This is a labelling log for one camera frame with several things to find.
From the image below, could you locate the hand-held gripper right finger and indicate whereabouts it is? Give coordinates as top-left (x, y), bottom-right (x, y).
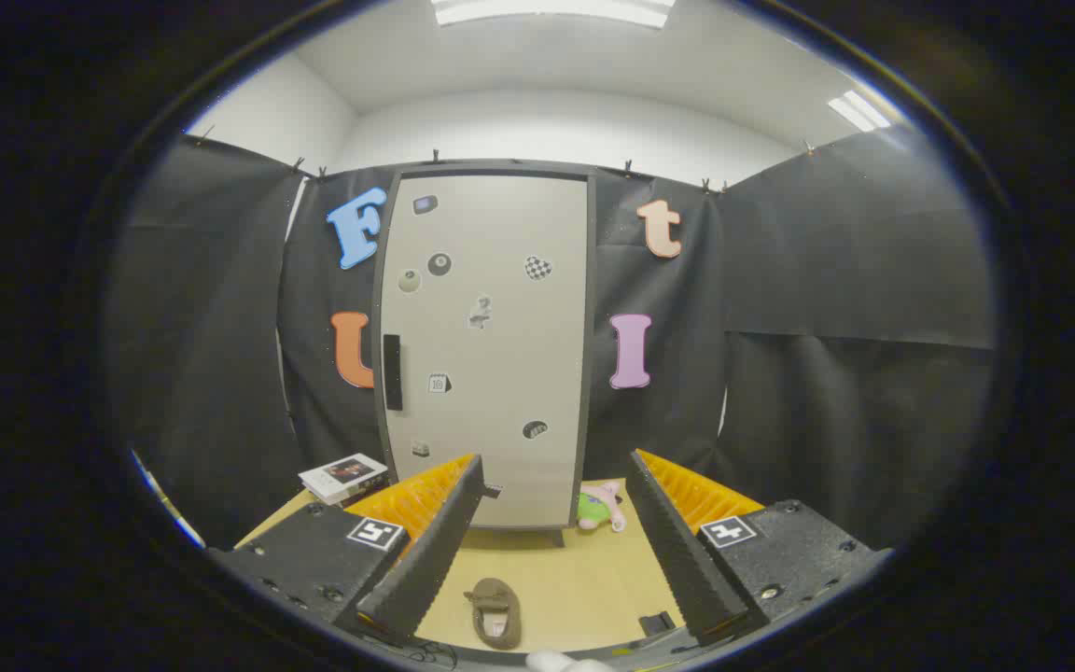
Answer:
top-left (628, 448), bottom-right (893, 647)

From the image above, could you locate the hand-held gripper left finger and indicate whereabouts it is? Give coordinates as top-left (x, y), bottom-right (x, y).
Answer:
top-left (206, 454), bottom-right (486, 645)

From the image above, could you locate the brown fuzzy shoe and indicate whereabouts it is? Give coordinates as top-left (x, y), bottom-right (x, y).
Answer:
top-left (463, 578), bottom-right (523, 651)

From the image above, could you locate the black door handle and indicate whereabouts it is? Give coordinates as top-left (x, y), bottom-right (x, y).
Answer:
top-left (383, 334), bottom-right (403, 412)

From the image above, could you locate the dark grey shoe cabinet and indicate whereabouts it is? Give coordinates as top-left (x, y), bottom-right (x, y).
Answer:
top-left (371, 161), bottom-right (597, 547)

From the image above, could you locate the light grey shoe cabinet door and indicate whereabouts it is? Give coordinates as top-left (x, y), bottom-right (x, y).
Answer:
top-left (379, 173), bottom-right (590, 530)

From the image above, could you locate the pink green plush toy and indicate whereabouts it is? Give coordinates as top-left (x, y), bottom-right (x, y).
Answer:
top-left (578, 481), bottom-right (627, 533)

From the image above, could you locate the white book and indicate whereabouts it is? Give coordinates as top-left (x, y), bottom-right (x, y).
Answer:
top-left (299, 454), bottom-right (389, 505)

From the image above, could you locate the black backdrop cloth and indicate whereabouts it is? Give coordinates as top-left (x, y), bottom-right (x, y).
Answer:
top-left (113, 131), bottom-right (996, 552)

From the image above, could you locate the row of small cloth clips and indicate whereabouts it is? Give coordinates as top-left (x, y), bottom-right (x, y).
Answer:
top-left (197, 126), bottom-right (818, 192)

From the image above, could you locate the small ceiling light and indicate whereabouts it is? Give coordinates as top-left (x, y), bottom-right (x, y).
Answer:
top-left (827, 90), bottom-right (891, 133)

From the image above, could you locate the long ceiling light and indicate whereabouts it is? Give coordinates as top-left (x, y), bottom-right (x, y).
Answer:
top-left (432, 0), bottom-right (677, 29)

